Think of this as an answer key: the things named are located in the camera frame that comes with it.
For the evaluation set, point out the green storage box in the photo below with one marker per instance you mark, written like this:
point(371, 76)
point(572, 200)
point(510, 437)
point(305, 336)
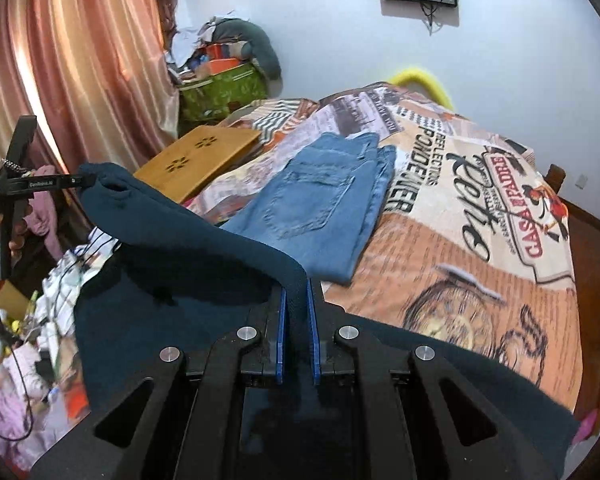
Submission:
point(214, 98)

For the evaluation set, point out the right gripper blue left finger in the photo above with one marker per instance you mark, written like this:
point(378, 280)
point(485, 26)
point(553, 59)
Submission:
point(280, 337)

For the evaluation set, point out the wooden lap desk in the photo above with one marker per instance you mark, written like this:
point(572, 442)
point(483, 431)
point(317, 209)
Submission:
point(186, 166)

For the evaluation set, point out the grey plush toy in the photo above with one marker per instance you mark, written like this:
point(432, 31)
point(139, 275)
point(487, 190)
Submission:
point(248, 42)

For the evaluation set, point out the pink striped curtain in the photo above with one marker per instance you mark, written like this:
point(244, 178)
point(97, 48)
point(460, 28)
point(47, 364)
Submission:
point(93, 74)

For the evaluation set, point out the printed orange bed blanket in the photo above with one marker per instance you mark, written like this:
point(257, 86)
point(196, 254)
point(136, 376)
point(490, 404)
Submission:
point(472, 247)

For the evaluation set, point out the left hand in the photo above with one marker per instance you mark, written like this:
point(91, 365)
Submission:
point(0, 239)

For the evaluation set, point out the wall power socket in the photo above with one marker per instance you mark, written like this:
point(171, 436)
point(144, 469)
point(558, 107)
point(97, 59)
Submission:
point(581, 181)

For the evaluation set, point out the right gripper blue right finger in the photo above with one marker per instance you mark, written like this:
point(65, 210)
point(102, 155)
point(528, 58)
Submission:
point(314, 336)

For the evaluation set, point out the dark navy fleece pants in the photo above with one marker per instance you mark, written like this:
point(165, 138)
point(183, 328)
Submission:
point(177, 336)

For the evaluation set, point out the folded blue denim jeans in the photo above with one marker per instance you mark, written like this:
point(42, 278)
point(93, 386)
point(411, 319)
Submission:
point(322, 208)

